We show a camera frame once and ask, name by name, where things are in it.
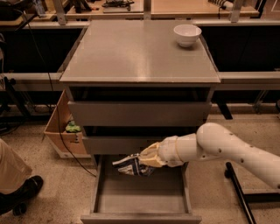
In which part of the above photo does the wooden workbench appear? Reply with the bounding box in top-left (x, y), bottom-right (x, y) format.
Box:
top-left (0, 0), bottom-right (275, 30)

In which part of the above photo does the grey open bottom drawer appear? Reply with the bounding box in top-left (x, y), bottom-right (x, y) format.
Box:
top-left (80, 155), bottom-right (202, 224)

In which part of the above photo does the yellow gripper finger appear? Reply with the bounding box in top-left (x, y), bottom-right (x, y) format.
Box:
top-left (140, 142), bottom-right (159, 156)
top-left (139, 155), bottom-right (166, 168)

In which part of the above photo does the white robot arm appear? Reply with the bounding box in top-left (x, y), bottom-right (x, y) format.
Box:
top-left (139, 122), bottom-right (280, 191)

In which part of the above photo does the black shoe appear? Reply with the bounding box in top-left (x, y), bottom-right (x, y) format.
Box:
top-left (0, 176), bottom-right (44, 216)

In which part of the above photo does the white ceramic bowl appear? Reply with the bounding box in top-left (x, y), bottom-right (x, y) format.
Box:
top-left (173, 24), bottom-right (202, 47)

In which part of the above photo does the person's beige trouser leg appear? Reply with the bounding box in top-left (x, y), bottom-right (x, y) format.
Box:
top-left (0, 139), bottom-right (32, 194)

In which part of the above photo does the cardboard box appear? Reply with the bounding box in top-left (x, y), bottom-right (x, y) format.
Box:
top-left (44, 91), bottom-right (89, 158)

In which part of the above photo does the grey top drawer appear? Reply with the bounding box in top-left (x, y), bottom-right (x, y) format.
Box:
top-left (68, 101), bottom-right (211, 127)

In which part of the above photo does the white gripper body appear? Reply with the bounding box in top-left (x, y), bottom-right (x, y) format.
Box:
top-left (158, 136), bottom-right (179, 167)

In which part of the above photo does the black floor cable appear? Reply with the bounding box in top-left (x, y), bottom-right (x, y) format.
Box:
top-left (12, 8), bottom-right (97, 179)

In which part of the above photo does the green toy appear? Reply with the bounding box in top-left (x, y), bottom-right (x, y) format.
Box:
top-left (66, 121), bottom-right (81, 133)

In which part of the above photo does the grey drawer cabinet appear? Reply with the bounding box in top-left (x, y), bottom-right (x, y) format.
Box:
top-left (59, 19), bottom-right (221, 176)

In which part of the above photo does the grey middle drawer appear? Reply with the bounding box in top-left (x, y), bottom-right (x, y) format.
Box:
top-left (82, 136), bottom-right (162, 155)

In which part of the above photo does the black metal stand leg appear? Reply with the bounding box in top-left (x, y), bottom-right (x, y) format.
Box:
top-left (224, 162), bottom-right (256, 224)

